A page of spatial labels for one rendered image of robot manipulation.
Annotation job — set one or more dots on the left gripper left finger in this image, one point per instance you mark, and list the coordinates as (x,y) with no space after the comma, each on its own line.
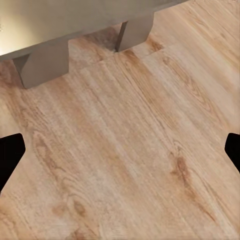
(12,148)

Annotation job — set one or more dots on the coffee table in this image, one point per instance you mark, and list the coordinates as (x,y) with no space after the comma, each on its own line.
(35,34)

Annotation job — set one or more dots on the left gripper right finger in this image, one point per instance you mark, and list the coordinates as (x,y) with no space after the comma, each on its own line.
(232,149)

